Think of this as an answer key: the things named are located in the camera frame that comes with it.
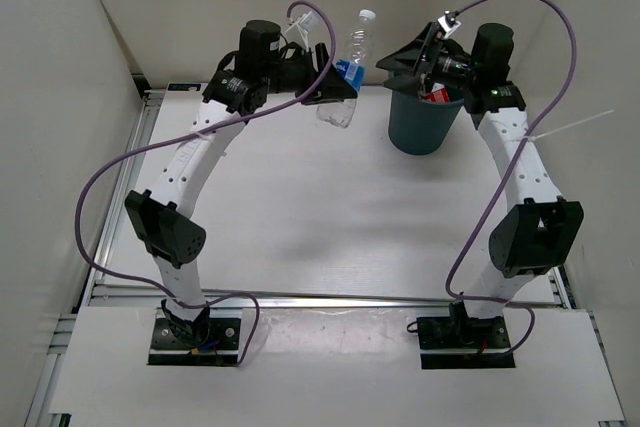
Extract red label plastic bottle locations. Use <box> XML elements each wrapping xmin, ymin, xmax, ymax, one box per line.
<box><xmin>420</xmin><ymin>84</ymin><xmax>450</xmax><ymax>104</ymax></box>

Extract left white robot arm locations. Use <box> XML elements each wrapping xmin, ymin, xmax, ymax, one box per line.
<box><xmin>125</xmin><ymin>12</ymin><xmax>357</xmax><ymax>347</ymax></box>

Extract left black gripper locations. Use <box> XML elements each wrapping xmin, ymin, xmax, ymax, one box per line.
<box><xmin>261</xmin><ymin>43</ymin><xmax>357</xmax><ymax>106</ymax></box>

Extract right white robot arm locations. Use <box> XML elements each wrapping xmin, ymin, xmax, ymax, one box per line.
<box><xmin>376</xmin><ymin>22</ymin><xmax>584</xmax><ymax>347</ymax></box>

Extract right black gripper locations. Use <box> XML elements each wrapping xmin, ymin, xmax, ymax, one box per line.
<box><xmin>375</xmin><ymin>23</ymin><xmax>479</xmax><ymax>101</ymax></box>

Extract dark teal plastic bin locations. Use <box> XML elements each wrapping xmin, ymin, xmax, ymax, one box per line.
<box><xmin>388</xmin><ymin>87</ymin><xmax>463</xmax><ymax>156</ymax></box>

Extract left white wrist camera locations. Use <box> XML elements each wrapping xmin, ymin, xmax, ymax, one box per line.
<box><xmin>284</xmin><ymin>11</ymin><xmax>319</xmax><ymax>50</ymax></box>

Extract blue label bottle white cap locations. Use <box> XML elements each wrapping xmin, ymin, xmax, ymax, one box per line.
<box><xmin>316</xmin><ymin>9</ymin><xmax>376</xmax><ymax>129</ymax></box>

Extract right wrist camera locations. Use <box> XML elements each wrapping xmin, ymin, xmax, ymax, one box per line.
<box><xmin>437</xmin><ymin>10</ymin><xmax>461</xmax><ymax>40</ymax></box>

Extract aluminium frame rail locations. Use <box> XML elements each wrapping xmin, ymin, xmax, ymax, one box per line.
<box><xmin>82</xmin><ymin>288</ymin><xmax>566</xmax><ymax>311</ymax></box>

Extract white cable tie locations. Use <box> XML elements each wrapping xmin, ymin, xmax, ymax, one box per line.
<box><xmin>514</xmin><ymin>109</ymin><xmax>615</xmax><ymax>142</ymax></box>

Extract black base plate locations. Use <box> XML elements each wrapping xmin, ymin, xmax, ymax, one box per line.
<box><xmin>406</xmin><ymin>301</ymin><xmax>516</xmax><ymax>370</ymax></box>
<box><xmin>147</xmin><ymin>309</ymin><xmax>242</xmax><ymax>367</ymax></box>

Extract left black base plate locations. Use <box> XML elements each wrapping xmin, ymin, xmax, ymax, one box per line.
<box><xmin>147</xmin><ymin>309</ymin><xmax>242</xmax><ymax>367</ymax></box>

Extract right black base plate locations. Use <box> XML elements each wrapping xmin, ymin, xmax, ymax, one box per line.
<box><xmin>406</xmin><ymin>301</ymin><xmax>516</xmax><ymax>370</ymax></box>

